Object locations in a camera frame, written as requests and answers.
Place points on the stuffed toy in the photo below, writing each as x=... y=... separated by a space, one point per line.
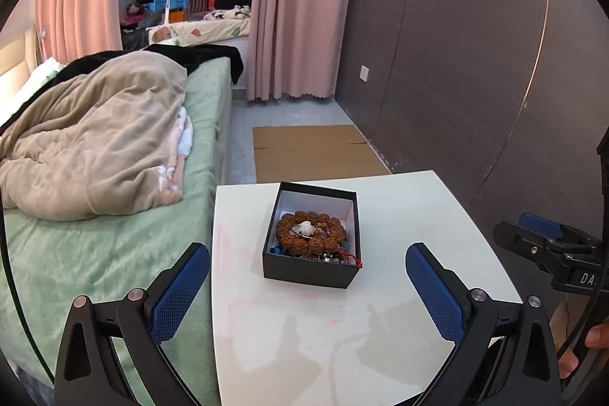
x=133 y=12

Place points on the beige blanket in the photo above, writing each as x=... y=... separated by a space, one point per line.
x=95 y=139

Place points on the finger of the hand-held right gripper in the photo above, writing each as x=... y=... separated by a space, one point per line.
x=528 y=242

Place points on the black cloth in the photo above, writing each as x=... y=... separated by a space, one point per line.
x=204 y=54

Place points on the person's right hand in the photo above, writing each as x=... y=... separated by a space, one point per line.
x=597 y=337

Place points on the flat cardboard sheet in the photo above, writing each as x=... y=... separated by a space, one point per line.
x=314 y=154

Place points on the pink floral fleece blanket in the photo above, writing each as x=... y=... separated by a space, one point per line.
x=171 y=168

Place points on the white stone pendant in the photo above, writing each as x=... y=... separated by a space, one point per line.
x=304 y=227

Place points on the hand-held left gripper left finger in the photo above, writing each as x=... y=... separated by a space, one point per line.
x=183 y=287

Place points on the black and white plush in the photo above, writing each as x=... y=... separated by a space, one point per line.
x=228 y=13

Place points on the bed with green sheet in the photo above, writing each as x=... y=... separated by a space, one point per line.
x=95 y=263

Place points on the beige headboard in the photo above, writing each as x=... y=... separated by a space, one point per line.
x=14 y=63

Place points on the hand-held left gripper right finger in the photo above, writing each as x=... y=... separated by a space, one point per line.
x=430 y=287

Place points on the cream printed bench cushion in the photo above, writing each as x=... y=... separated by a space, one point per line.
x=209 y=30

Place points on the black jewelry box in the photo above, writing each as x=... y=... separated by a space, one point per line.
x=309 y=277

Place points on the pale green pillow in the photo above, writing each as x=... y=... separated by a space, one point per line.
x=43 y=75

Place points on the white wall outlet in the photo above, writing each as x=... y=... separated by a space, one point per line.
x=364 y=73

